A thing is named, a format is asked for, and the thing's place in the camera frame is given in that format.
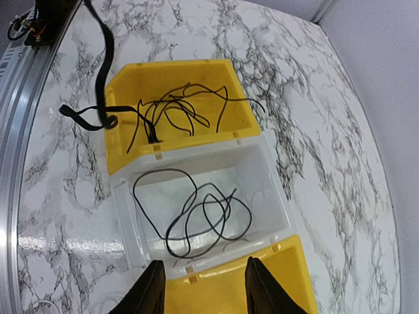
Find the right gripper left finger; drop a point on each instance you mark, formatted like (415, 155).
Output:
(148, 293)

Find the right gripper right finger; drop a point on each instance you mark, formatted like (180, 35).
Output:
(263, 293)

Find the right yellow plastic bin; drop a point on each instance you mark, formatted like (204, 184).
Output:
(222, 288)

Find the yellow plastic bin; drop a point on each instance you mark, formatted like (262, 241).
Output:
(222, 288)
(164, 106)

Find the white translucent plastic bin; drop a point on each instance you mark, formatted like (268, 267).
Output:
(200, 207)

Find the left yellow plastic bin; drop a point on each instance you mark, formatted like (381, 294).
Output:
(164, 106)

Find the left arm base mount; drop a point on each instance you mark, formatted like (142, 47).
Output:
(42, 25)

